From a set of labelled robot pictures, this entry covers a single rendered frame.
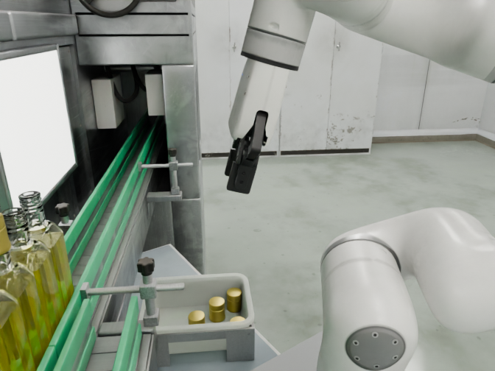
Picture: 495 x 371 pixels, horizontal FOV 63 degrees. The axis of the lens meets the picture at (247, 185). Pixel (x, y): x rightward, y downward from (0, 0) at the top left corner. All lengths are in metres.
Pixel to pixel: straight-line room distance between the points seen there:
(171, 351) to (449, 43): 0.69
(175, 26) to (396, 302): 1.17
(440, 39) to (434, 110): 4.95
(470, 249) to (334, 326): 0.16
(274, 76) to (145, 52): 0.98
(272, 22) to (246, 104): 0.10
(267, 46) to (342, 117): 4.04
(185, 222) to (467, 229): 1.24
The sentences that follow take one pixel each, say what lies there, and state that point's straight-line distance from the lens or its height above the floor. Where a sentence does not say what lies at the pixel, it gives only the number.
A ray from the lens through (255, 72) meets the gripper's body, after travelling 0.49.
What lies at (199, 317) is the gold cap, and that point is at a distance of 0.88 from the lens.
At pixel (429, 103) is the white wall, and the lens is 5.42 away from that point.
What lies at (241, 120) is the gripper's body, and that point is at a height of 1.26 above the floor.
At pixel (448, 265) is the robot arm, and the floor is 1.15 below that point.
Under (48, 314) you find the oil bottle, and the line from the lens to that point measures 0.66.
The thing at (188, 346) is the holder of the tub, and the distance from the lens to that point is 0.85.
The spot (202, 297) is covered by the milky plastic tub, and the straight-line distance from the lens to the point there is 0.97.
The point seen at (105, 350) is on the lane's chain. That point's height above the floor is 0.88.
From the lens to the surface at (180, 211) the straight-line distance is 1.58.
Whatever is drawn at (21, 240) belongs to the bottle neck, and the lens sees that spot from 0.62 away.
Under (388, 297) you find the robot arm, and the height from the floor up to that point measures 1.12.
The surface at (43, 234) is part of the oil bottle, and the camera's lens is 0.67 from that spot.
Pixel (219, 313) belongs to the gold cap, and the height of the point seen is 0.79.
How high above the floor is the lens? 1.37
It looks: 22 degrees down
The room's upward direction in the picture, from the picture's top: straight up
